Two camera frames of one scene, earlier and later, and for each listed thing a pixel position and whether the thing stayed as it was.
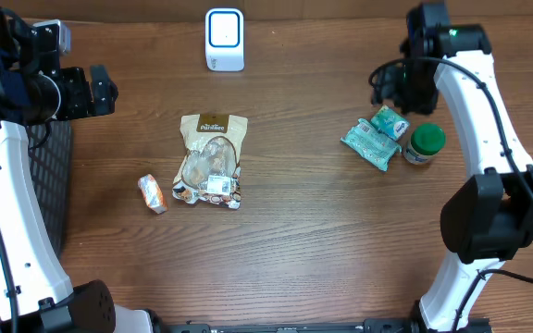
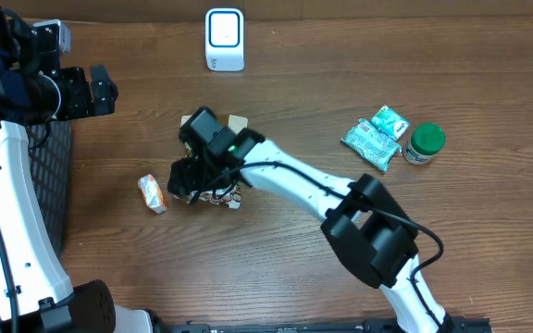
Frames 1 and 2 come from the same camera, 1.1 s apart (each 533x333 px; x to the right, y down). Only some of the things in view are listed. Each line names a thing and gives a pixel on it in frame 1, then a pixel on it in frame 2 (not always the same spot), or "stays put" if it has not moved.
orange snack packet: (154, 197) stays put
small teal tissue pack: (390, 122) stays put
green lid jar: (426, 141) stays put
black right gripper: (386, 92) -> (190, 176)
